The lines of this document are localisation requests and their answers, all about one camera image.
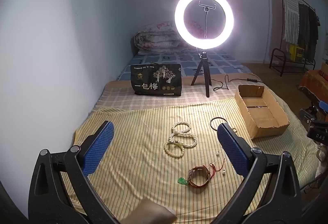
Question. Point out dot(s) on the folded floral quilt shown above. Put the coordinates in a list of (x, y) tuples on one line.
[(158, 37)]

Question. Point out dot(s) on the yellow striped cloth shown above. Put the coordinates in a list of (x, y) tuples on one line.
[(138, 137)]

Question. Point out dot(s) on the pink checked blanket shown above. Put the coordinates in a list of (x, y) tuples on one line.
[(120, 96)]

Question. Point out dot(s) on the black phone holder clamp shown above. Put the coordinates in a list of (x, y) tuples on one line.
[(205, 10)]

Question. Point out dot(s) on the orange brown box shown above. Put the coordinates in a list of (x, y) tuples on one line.
[(314, 80)]

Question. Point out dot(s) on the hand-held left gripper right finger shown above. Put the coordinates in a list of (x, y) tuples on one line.
[(232, 147)]

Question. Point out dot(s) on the brown cardboard box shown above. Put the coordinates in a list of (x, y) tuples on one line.
[(266, 125)]

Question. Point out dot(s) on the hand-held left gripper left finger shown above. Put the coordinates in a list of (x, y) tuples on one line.
[(98, 147)]

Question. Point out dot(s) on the thin black bangle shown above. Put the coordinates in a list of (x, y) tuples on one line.
[(211, 125)]

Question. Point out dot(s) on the black printed bag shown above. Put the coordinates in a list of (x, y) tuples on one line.
[(148, 85)]

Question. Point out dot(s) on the person's beige trouser leg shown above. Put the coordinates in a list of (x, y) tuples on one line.
[(148, 213)]

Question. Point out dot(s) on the striped white towel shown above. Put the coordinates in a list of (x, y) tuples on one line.
[(290, 16)]

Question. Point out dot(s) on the yellow box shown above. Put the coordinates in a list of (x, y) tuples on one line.
[(296, 53)]

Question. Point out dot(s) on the dark hanging clothes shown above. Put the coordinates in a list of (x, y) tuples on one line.
[(307, 29)]

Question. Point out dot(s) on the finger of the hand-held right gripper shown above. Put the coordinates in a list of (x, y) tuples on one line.
[(324, 106)]

